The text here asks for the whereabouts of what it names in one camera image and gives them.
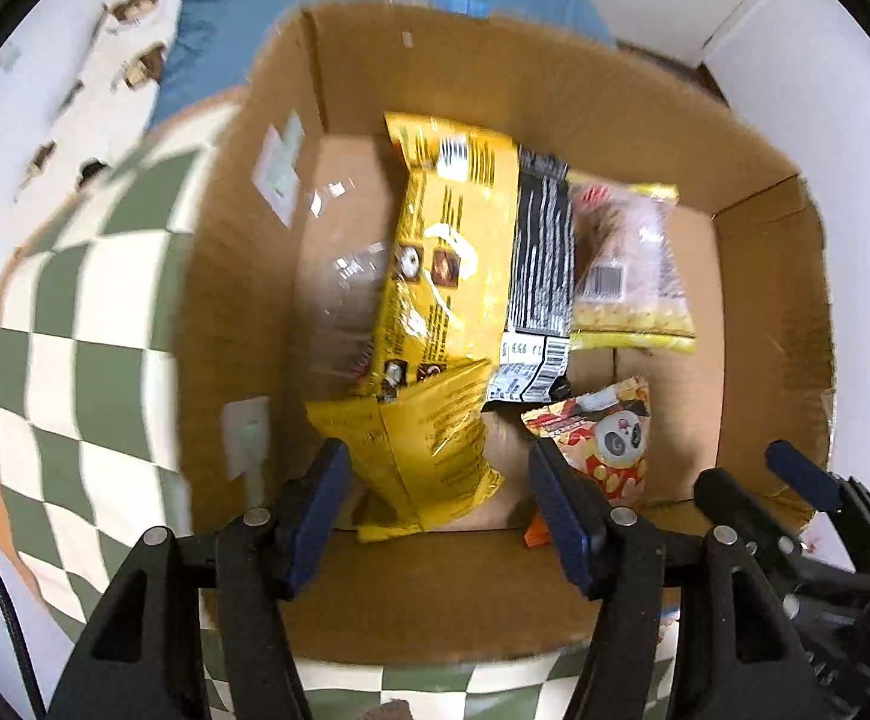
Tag blue bed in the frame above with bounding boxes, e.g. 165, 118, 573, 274
151, 0, 616, 132

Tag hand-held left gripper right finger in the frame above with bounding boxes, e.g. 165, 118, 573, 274
529, 435, 818, 720

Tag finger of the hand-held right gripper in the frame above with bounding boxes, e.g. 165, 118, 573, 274
694, 469, 803, 563
765, 441, 870, 578

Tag red panda snack packet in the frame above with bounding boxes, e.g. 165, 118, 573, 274
521, 377, 653, 511

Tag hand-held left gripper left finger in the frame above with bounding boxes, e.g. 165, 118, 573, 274
45, 439, 353, 720

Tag white bear print pillow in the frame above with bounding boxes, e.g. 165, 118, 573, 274
15, 0, 181, 200

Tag large yellow snack bag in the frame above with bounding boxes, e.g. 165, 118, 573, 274
306, 111, 522, 545

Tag clear pink bread packet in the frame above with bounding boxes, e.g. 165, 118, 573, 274
566, 172, 698, 355

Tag brown cardboard box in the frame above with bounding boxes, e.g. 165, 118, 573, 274
176, 4, 837, 665

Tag black snack packet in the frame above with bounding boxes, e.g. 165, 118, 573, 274
484, 144, 577, 407

